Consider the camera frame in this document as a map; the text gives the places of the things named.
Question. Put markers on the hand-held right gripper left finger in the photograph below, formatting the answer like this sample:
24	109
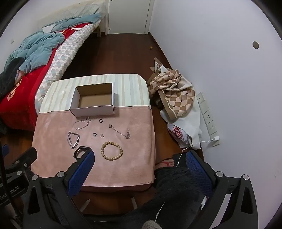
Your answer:
81	174

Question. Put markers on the dark cloth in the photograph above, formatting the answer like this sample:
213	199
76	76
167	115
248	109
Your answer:
8	77

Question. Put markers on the bed with red blanket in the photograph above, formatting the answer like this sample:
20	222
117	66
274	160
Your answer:
28	88

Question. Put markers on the table with pink striped cloth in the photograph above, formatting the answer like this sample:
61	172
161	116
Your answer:
132	132

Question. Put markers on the person's foot in pink sandal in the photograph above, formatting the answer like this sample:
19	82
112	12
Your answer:
165	164

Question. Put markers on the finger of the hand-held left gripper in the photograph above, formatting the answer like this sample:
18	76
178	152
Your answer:
27	156

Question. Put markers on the teal quilt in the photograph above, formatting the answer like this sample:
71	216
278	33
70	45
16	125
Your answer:
37	50

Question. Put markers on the white power strip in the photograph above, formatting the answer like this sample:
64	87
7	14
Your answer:
208	119

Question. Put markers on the white door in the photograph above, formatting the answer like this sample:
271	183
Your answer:
127	15

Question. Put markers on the checkered quilt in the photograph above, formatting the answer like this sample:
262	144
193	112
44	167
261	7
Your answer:
66	50

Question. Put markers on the white cardboard box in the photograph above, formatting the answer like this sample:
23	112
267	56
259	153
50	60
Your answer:
92	111

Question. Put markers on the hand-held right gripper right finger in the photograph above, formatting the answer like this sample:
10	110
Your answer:
197	169

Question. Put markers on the white bag with red print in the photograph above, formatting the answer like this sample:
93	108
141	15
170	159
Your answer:
177	133

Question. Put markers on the person's leg in dark pants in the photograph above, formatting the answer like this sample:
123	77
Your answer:
176	193

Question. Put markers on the white cloth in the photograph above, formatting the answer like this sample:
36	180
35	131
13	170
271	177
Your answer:
193	127

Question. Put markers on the beige checkered cloth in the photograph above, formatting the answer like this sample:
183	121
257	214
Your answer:
174	88

